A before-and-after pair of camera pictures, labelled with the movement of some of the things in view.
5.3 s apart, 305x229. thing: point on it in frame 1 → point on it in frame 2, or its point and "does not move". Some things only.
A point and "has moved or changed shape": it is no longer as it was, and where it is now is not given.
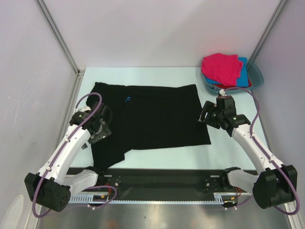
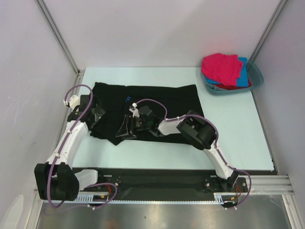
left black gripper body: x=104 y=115 → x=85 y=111
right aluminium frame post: x=272 y=22 does not move
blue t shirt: x=243 y=82 does not move
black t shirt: x=143 y=117 has moved or changed shape
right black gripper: x=208 y=107 → x=125 y=130
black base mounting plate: x=164 y=183 does not move
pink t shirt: x=223 y=68 does not move
